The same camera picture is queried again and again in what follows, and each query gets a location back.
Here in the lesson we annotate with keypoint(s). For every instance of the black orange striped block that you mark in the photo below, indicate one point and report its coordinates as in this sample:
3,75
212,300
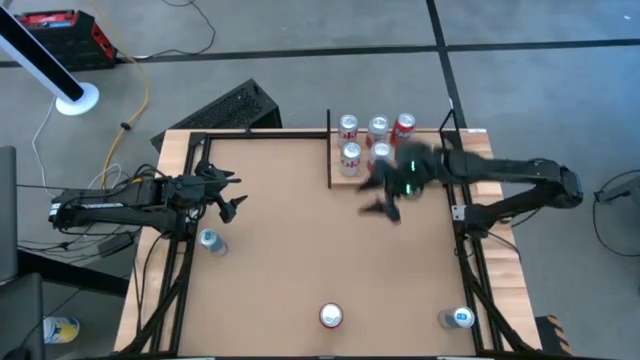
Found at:
550,332

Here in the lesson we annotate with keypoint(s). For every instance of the grey floor device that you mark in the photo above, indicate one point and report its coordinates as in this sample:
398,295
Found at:
620,190

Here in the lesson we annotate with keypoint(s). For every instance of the blue silver Red Bull can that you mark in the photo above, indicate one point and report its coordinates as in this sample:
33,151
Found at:
462,316
210,239

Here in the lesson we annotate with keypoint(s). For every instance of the pink fruit-print drink can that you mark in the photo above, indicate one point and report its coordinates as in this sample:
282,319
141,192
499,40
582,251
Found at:
381,150

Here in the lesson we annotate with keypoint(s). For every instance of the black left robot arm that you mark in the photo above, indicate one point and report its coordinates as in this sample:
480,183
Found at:
125,200

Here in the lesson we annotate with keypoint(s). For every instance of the red and black toolbox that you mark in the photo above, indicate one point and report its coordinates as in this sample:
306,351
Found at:
70,42

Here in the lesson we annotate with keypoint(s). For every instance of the yellow and white can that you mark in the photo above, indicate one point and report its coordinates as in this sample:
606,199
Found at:
60,330

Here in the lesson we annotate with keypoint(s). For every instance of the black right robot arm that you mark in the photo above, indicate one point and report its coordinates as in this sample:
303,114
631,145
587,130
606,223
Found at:
500,167

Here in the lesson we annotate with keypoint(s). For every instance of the red Fanta can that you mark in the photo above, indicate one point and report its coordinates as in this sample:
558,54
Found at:
403,125
331,315

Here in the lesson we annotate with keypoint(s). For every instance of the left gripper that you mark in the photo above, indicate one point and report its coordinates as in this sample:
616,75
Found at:
200,187

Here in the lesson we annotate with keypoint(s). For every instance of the tan table cover sheet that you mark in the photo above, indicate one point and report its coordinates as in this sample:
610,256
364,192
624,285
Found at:
300,260

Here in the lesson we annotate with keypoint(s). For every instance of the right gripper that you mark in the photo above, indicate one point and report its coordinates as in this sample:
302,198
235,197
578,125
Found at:
412,172

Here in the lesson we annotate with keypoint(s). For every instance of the white and black floor pole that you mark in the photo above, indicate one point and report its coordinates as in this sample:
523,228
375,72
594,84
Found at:
75,97

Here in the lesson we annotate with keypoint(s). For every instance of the black aluminium table frame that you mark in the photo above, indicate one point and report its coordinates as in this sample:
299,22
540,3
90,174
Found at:
280,135

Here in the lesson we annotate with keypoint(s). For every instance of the silver Diet Coke can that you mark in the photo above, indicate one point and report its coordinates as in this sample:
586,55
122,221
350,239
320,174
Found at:
350,157
348,125

